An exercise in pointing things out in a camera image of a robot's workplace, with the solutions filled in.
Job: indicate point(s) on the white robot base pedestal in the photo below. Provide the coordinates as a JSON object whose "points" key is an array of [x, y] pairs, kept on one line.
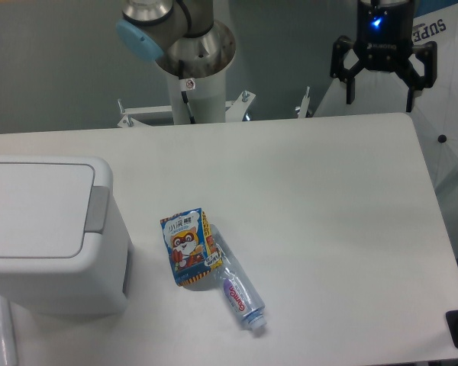
{"points": [[197, 100]]}

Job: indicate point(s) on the white trash can body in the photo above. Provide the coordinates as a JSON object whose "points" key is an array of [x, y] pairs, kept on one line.
{"points": [[95, 280]]}

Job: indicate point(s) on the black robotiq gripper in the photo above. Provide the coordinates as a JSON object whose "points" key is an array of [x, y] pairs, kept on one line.
{"points": [[381, 30]]}

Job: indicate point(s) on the white superior umbrella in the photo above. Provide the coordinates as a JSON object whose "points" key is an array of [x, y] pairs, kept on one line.
{"points": [[435, 111]]}

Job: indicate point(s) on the white trash can lid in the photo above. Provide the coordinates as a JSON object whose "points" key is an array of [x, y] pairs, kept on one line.
{"points": [[43, 209]]}

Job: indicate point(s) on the grey trash can push button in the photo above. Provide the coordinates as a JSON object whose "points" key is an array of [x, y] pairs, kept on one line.
{"points": [[97, 210]]}

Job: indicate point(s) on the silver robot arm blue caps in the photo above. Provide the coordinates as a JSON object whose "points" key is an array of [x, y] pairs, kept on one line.
{"points": [[185, 40]]}

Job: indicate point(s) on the colourful cartoon snack bag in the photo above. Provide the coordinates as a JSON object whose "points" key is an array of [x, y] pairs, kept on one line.
{"points": [[192, 251]]}

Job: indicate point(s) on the clear plastic water bottle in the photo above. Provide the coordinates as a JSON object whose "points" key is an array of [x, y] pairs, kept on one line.
{"points": [[239, 292]]}

